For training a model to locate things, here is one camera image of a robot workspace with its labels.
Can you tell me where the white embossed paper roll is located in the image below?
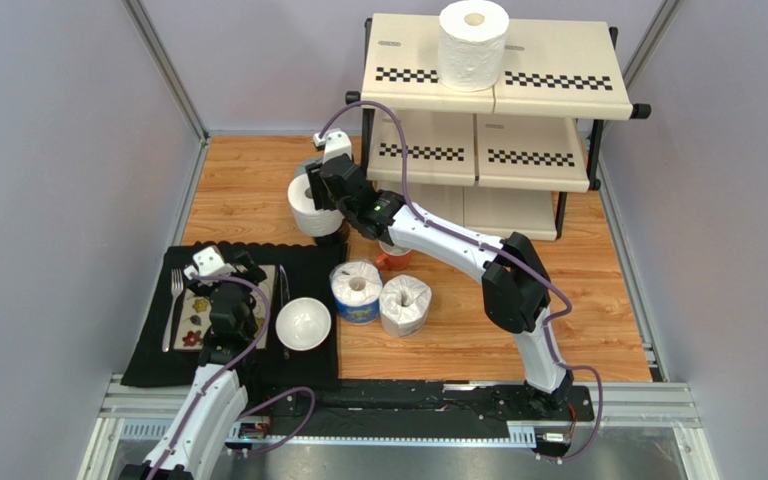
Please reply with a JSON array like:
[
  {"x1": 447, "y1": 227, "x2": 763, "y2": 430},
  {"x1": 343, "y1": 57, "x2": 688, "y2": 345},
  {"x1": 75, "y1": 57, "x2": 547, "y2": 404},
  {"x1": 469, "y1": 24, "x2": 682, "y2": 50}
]
[{"x1": 287, "y1": 175, "x2": 343, "y2": 238}]

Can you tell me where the blue-wrapped paper roll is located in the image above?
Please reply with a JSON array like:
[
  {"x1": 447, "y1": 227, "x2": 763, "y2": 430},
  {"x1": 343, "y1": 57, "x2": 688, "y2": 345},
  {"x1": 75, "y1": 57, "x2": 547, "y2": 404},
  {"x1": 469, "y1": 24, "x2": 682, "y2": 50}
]
[{"x1": 330, "y1": 260, "x2": 384, "y2": 325}]

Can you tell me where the white plastic-wrapped paper roll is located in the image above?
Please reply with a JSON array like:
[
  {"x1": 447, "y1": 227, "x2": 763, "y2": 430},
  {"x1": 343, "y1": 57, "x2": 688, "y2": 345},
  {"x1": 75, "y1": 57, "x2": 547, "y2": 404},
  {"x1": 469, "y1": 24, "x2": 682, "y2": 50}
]
[{"x1": 379, "y1": 275, "x2": 432, "y2": 338}]

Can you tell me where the plain white paper roll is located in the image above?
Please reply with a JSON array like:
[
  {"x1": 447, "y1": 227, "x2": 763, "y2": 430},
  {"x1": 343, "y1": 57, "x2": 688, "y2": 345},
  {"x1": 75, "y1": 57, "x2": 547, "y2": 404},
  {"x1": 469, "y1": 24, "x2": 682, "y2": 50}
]
[{"x1": 437, "y1": 1, "x2": 510, "y2": 92}]

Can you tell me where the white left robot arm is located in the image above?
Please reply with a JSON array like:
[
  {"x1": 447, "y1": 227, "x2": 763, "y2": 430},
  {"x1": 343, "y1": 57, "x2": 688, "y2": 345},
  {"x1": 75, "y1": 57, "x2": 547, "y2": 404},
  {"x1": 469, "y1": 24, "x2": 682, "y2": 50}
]
[{"x1": 119, "y1": 245, "x2": 271, "y2": 479}]

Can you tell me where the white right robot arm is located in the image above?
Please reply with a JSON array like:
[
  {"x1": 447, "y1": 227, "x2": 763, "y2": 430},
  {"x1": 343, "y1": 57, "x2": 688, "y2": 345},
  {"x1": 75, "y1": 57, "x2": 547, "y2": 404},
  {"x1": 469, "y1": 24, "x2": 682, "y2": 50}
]
[{"x1": 305, "y1": 154, "x2": 573, "y2": 409}]

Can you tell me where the beige checkered three-tier shelf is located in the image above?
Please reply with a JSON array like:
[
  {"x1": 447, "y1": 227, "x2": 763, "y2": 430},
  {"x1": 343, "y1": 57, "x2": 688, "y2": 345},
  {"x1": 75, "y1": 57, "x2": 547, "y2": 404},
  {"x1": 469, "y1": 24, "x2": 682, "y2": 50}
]
[{"x1": 346, "y1": 13, "x2": 650, "y2": 241}]

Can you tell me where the floral square ceramic plate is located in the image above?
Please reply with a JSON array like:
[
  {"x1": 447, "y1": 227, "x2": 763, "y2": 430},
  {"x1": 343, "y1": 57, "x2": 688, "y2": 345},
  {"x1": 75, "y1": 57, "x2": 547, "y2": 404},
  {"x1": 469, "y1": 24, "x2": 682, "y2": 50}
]
[{"x1": 166, "y1": 265, "x2": 283, "y2": 352}]

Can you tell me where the black-wrapped paper roll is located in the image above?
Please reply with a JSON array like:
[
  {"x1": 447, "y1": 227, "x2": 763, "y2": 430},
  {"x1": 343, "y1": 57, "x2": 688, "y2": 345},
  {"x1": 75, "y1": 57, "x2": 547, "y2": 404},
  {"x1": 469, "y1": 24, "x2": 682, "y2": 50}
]
[{"x1": 313, "y1": 221, "x2": 350, "y2": 246}]

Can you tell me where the grey-wrapped paper roll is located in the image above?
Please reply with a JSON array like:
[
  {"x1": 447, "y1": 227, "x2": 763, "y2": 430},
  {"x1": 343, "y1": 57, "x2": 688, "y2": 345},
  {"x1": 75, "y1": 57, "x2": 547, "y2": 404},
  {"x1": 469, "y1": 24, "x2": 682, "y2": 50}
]
[{"x1": 294, "y1": 157, "x2": 323, "y2": 177}]

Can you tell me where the orange ceramic mug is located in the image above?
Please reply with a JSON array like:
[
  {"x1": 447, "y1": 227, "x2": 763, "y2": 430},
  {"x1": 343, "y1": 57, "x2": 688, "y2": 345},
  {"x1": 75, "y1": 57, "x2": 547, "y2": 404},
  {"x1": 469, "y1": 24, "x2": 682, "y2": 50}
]
[{"x1": 374, "y1": 241, "x2": 414, "y2": 271}]

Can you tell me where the white ceramic bowl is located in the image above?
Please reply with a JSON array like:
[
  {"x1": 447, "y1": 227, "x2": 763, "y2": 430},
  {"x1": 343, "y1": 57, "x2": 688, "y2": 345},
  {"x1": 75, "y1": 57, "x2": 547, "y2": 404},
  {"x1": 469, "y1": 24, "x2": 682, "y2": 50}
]
[{"x1": 275, "y1": 297, "x2": 332, "y2": 351}]

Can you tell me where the silver metal fork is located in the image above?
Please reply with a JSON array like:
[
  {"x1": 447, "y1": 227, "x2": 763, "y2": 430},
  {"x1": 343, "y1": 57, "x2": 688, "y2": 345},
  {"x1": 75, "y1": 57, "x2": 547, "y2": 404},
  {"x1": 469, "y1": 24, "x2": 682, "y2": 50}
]
[{"x1": 161, "y1": 269, "x2": 185, "y2": 353}]

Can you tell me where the black cloth placemat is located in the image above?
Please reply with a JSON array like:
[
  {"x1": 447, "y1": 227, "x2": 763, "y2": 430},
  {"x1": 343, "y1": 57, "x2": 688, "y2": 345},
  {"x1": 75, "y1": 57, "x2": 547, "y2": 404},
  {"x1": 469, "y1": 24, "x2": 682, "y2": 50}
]
[{"x1": 120, "y1": 241, "x2": 347, "y2": 390}]

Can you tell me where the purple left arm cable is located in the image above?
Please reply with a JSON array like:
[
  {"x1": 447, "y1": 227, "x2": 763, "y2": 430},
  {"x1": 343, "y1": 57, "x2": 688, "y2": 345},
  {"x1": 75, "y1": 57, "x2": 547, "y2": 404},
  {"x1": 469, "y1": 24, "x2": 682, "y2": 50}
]
[{"x1": 144, "y1": 272, "x2": 317, "y2": 480}]

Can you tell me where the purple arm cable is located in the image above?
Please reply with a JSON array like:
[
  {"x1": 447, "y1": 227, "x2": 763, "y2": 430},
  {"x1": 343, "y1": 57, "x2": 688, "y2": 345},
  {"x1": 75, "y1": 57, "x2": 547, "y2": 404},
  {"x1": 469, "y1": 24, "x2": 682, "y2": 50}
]
[
  {"x1": 144, "y1": 272, "x2": 317, "y2": 480},
  {"x1": 317, "y1": 100, "x2": 604, "y2": 465}
]

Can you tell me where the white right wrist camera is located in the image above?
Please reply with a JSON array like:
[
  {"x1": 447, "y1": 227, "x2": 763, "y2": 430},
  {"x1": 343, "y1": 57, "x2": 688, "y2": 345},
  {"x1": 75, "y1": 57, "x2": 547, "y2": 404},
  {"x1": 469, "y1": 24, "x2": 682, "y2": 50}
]
[{"x1": 312, "y1": 128, "x2": 353, "y2": 163}]

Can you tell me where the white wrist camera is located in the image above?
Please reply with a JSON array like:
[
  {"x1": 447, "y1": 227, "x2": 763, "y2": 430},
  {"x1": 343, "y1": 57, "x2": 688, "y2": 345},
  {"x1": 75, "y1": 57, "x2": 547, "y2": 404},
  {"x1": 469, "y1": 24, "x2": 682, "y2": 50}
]
[
  {"x1": 183, "y1": 245, "x2": 235, "y2": 280},
  {"x1": 312, "y1": 128, "x2": 353, "y2": 163}
]

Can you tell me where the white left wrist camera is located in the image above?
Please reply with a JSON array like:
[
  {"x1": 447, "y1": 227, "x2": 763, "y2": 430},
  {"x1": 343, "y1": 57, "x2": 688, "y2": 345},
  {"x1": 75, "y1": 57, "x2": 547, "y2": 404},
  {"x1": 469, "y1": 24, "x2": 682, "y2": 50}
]
[{"x1": 183, "y1": 245, "x2": 235, "y2": 280}]

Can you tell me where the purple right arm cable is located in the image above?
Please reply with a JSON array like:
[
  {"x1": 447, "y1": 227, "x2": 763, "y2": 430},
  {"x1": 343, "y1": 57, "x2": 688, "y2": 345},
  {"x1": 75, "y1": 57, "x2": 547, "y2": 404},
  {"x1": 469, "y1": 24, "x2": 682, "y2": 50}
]
[{"x1": 317, "y1": 100, "x2": 604, "y2": 465}]

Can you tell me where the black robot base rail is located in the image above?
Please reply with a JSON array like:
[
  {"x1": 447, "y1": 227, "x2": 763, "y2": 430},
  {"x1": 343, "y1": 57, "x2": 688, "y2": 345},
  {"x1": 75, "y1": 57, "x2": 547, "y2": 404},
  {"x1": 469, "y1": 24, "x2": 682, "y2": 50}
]
[{"x1": 227, "y1": 380, "x2": 597, "y2": 456}]

